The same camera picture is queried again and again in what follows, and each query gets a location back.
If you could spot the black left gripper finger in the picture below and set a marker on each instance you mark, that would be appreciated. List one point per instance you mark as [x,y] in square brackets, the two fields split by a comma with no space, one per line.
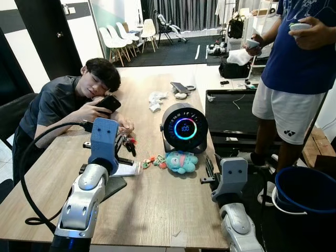
[123,146]

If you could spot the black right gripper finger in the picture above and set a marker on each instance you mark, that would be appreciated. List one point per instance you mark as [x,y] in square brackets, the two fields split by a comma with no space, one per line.
[210,167]

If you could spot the key bunch with red fob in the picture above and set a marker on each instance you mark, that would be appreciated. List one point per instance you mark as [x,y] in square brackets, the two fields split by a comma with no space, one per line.
[131,142]

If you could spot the white paper slip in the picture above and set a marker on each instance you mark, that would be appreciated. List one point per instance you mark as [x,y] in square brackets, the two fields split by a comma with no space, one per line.
[126,169]

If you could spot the black smartphone lying flat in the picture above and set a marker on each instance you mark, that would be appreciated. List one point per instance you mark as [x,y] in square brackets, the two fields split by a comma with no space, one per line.
[114,186]

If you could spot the teal plush toy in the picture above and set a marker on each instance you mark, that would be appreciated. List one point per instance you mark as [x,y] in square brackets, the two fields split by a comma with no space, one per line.
[182,161]

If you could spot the black smartphone in person's hands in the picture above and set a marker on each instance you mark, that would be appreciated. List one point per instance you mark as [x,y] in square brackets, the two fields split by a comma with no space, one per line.
[109,102]

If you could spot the black treadmill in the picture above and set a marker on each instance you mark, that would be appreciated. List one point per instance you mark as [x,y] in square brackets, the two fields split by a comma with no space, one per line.
[231,115]

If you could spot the crumpled white tissue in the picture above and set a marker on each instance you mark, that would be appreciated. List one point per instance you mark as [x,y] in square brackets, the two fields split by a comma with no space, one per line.
[156,100]

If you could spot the light wooden table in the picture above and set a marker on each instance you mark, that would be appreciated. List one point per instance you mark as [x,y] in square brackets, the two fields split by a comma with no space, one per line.
[157,210]

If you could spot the small white oval case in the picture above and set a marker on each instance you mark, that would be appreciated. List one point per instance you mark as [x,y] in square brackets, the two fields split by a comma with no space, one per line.
[181,96]

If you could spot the seated person in grey shirt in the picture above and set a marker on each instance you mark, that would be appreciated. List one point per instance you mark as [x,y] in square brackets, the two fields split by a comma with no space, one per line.
[52,105]

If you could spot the blue plastic bucket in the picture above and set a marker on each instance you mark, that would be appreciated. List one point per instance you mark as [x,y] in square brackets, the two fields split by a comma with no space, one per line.
[304,194]

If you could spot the black floor bag white contents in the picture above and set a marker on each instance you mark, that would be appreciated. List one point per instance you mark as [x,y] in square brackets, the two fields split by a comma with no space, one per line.
[234,67]

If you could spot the black chair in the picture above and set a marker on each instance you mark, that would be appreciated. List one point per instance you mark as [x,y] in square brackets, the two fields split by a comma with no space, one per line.
[13,115]

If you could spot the white handheld controller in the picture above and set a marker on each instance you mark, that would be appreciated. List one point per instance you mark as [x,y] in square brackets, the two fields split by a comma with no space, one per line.
[253,43]
[300,26]

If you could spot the black door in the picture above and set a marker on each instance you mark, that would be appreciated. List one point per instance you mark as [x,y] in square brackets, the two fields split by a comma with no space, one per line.
[50,37]

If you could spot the standing person in blue shirt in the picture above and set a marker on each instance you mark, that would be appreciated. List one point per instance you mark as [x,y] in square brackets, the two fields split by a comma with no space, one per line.
[299,58]

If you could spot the black backpack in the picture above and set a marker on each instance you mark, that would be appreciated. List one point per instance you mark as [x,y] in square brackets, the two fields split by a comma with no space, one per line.
[236,26]

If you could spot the grey curtain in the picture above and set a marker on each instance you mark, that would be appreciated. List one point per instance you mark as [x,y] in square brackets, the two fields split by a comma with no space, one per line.
[184,13]

